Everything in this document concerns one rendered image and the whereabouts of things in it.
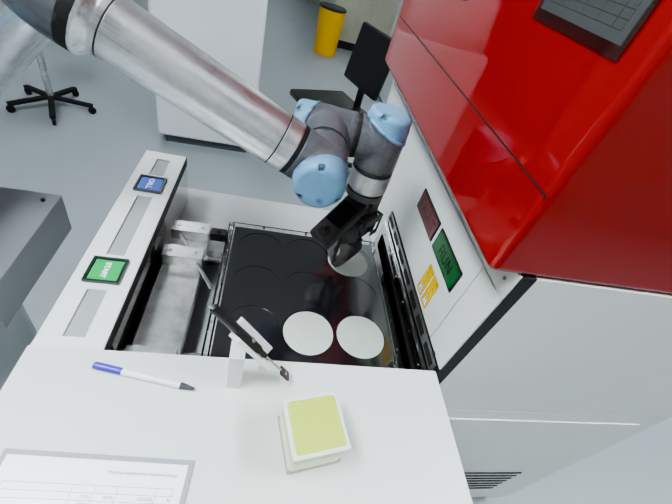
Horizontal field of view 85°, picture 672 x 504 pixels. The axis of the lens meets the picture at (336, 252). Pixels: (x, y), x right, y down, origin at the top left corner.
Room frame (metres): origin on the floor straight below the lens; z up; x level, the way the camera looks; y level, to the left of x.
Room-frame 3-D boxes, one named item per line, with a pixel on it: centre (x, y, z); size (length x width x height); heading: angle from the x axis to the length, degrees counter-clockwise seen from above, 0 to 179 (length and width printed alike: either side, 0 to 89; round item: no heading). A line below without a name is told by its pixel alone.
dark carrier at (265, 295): (0.53, 0.03, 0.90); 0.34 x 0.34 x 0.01; 17
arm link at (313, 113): (0.58, 0.08, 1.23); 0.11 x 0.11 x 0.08; 12
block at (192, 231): (0.58, 0.33, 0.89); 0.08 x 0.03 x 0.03; 107
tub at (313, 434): (0.20, -0.05, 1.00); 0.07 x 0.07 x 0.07; 29
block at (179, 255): (0.51, 0.30, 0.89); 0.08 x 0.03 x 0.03; 107
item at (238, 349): (0.26, 0.06, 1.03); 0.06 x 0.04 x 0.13; 107
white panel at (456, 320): (0.78, -0.13, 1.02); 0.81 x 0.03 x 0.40; 17
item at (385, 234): (0.60, -0.16, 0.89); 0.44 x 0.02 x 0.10; 17
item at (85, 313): (0.48, 0.40, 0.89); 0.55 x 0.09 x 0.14; 17
